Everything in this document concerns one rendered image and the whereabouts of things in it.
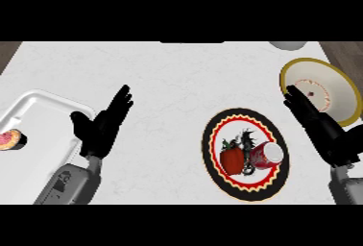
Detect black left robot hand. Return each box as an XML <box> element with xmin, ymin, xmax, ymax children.
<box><xmin>69</xmin><ymin>84</ymin><xmax>134</xmax><ymax>160</ymax></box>

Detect white tray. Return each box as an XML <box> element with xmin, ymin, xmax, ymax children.
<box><xmin>0</xmin><ymin>88</ymin><xmax>96</xmax><ymax>206</ymax></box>

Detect red can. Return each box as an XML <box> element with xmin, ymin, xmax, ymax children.
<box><xmin>248</xmin><ymin>140</ymin><xmax>285</xmax><ymax>170</ymax></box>

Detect pink frosted cupcake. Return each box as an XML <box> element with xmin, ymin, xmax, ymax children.
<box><xmin>0</xmin><ymin>128</ymin><xmax>22</xmax><ymax>152</ymax></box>

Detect red bell pepper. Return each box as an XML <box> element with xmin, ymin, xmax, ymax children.
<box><xmin>219</xmin><ymin>139</ymin><xmax>247</xmax><ymax>177</ymax></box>

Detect black red patterned plate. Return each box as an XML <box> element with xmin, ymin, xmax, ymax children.
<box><xmin>201</xmin><ymin>108</ymin><xmax>291</xmax><ymax>203</ymax></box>

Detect white bowl with gold rim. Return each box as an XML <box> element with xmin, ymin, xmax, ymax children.
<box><xmin>279</xmin><ymin>57</ymin><xmax>363</xmax><ymax>128</ymax></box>

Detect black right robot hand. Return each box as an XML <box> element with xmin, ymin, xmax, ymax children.
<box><xmin>282</xmin><ymin>85</ymin><xmax>363</xmax><ymax>168</ymax></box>

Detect grey rounded object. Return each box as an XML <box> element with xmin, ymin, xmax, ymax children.
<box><xmin>269</xmin><ymin>41</ymin><xmax>309</xmax><ymax>52</ymax></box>

